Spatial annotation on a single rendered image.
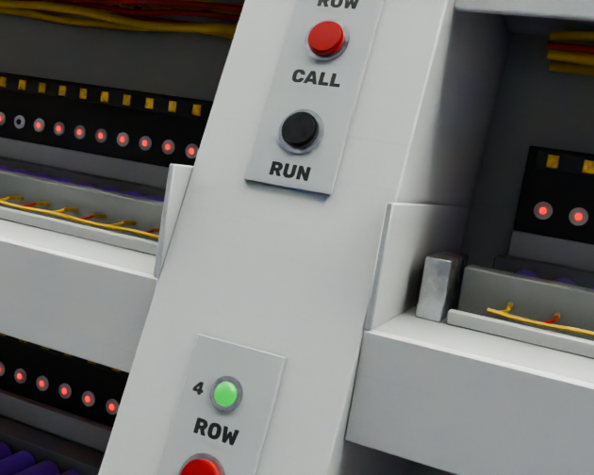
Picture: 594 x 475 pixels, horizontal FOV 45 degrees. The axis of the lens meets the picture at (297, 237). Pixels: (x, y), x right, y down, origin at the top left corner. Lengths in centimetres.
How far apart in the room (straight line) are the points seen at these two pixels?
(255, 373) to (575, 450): 12
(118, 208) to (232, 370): 16
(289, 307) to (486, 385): 8
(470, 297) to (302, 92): 12
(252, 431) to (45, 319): 12
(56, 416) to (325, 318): 30
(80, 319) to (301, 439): 12
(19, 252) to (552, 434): 25
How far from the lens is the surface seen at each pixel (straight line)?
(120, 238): 39
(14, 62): 71
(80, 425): 53
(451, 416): 28
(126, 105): 57
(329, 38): 32
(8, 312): 37
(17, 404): 57
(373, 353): 28
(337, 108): 31
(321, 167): 30
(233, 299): 30
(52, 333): 35
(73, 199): 44
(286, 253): 29
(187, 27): 53
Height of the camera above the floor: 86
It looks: 10 degrees up
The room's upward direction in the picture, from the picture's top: 16 degrees clockwise
